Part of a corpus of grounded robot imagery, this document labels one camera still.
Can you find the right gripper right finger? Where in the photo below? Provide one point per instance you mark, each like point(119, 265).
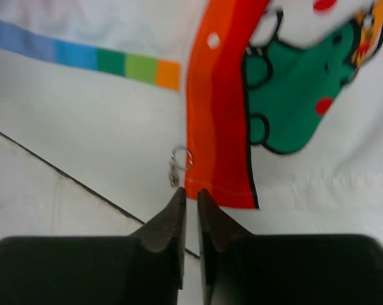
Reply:
point(219, 269)

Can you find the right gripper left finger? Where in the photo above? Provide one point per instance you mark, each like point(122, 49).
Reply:
point(157, 274)

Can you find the rainbow white kids jacket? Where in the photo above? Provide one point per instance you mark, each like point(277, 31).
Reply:
point(280, 103)

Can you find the metal zipper pull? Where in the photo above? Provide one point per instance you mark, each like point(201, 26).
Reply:
point(176, 167)

